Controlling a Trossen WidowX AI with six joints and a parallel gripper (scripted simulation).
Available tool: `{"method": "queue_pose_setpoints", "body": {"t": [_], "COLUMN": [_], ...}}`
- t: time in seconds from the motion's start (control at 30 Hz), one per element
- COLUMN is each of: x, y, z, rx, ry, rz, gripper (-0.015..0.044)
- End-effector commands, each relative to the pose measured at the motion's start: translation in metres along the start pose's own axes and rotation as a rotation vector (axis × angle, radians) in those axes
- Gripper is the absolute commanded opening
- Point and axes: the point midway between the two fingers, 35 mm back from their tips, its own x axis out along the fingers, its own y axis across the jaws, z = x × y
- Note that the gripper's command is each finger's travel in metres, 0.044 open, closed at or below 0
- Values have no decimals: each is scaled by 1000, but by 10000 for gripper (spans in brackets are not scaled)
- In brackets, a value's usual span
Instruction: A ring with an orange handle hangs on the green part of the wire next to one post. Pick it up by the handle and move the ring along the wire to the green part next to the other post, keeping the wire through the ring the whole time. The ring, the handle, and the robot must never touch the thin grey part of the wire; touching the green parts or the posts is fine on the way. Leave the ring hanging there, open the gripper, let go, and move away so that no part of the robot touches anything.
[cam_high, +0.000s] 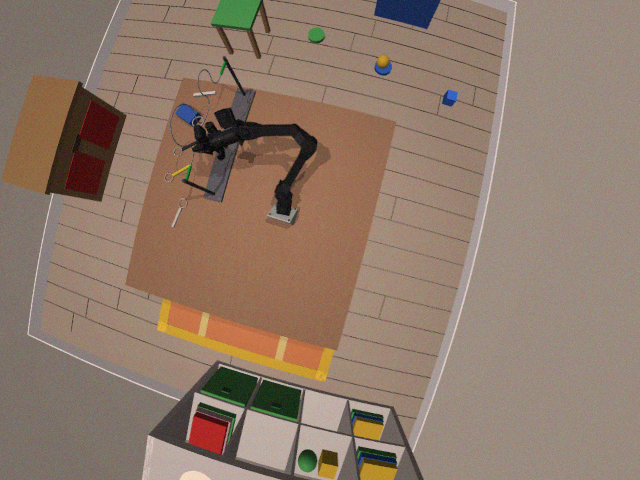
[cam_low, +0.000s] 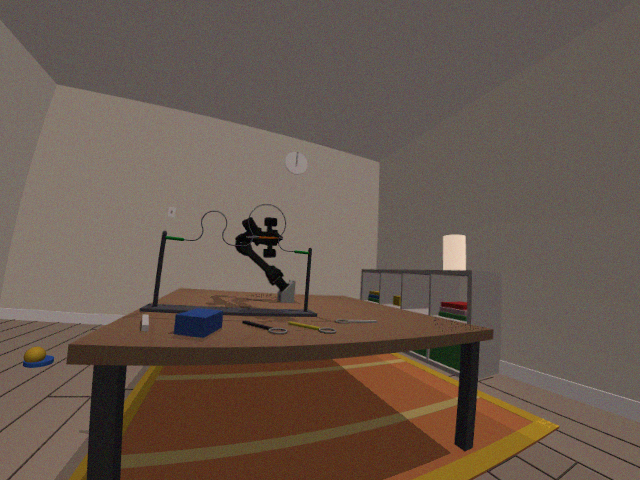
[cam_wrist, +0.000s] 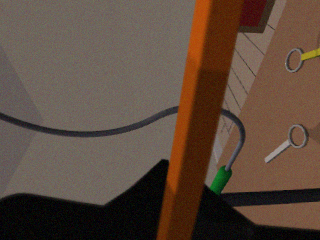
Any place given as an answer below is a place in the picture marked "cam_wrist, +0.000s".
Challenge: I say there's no orange long bar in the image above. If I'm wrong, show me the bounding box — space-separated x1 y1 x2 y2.
156 0 244 240

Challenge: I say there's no grey loop with yellow handle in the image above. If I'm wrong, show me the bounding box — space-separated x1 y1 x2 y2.
285 48 320 73

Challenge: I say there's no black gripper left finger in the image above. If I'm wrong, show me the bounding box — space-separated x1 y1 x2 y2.
0 159 169 240

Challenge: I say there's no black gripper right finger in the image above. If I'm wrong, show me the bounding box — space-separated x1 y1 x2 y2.
191 184 320 240

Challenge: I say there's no grey loop with flat handle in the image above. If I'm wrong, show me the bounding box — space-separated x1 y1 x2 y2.
264 124 307 163

